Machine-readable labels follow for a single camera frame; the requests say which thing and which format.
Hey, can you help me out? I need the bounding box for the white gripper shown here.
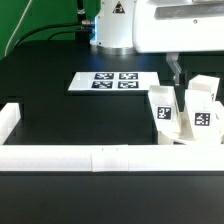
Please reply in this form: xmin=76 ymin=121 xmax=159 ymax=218
xmin=133 ymin=0 xmax=224 ymax=85

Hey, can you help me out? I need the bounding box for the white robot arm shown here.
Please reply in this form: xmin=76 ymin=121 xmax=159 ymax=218
xmin=90 ymin=0 xmax=224 ymax=84

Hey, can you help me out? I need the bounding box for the white marker base plate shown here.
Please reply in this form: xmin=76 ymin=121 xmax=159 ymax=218
xmin=68 ymin=71 xmax=160 ymax=91

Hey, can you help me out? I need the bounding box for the black cable bundle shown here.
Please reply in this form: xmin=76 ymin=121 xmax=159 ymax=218
xmin=13 ymin=0 xmax=98 ymax=48

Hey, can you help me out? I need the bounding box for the white front fence wall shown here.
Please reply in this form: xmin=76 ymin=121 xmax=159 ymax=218
xmin=0 ymin=145 xmax=224 ymax=172

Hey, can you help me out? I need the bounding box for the white fence wall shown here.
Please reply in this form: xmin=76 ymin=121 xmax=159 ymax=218
xmin=0 ymin=102 xmax=21 ymax=145
xmin=0 ymin=145 xmax=224 ymax=172

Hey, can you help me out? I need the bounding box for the white cable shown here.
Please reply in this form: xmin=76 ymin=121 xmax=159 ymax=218
xmin=3 ymin=0 xmax=34 ymax=58

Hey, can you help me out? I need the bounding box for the white left fence wall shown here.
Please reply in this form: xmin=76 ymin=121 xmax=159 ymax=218
xmin=0 ymin=102 xmax=21 ymax=145

